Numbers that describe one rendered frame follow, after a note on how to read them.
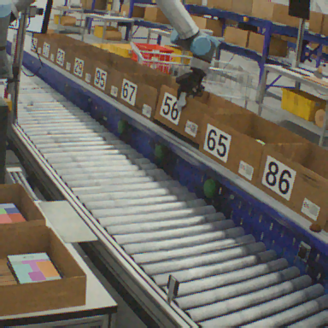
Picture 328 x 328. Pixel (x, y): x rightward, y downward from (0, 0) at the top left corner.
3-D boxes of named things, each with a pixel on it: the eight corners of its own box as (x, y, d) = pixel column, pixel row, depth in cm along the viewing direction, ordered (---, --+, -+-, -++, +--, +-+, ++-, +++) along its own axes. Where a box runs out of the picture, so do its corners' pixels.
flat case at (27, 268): (24, 296, 120) (24, 292, 120) (7, 260, 136) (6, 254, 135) (71, 291, 127) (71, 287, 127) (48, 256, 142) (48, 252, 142)
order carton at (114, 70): (91, 86, 313) (95, 61, 307) (132, 86, 328) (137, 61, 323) (118, 102, 282) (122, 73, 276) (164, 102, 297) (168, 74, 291)
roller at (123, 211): (83, 219, 184) (84, 207, 182) (201, 207, 211) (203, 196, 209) (88, 226, 180) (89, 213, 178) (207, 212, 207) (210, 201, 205)
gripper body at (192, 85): (188, 94, 223) (197, 69, 220) (177, 90, 229) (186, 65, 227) (201, 99, 227) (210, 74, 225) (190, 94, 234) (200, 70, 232)
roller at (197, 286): (153, 298, 143) (155, 284, 141) (280, 266, 169) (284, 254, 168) (161, 307, 139) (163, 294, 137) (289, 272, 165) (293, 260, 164)
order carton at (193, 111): (152, 117, 250) (161, 84, 246) (201, 123, 266) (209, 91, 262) (198, 144, 219) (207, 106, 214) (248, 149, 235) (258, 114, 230)
